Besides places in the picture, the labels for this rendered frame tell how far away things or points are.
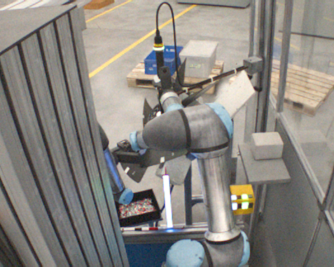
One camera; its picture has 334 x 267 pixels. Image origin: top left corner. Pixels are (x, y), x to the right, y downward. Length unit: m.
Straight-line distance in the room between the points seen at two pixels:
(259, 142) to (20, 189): 1.70
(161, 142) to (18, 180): 0.60
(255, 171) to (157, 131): 1.09
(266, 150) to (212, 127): 1.08
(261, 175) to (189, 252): 0.99
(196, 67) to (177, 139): 3.64
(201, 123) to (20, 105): 0.63
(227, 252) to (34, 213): 0.73
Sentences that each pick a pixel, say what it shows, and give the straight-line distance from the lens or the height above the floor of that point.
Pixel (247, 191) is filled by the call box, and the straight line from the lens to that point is 1.57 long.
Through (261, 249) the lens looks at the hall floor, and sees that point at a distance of 2.72.
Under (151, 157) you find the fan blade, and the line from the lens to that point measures 1.60.
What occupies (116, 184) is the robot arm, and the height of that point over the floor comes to 1.18.
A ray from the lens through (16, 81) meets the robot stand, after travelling 0.45.
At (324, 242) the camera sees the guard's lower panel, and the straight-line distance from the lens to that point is 1.71.
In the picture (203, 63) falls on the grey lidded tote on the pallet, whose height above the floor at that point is 0.37.
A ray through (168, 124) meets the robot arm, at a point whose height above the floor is 1.62.
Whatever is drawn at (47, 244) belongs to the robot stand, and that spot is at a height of 1.74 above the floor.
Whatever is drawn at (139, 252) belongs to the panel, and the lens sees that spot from 1.84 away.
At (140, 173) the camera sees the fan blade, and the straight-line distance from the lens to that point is 1.85.
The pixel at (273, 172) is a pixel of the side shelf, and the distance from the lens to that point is 2.02.
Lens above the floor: 2.15
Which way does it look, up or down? 34 degrees down
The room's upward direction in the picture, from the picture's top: 4 degrees counter-clockwise
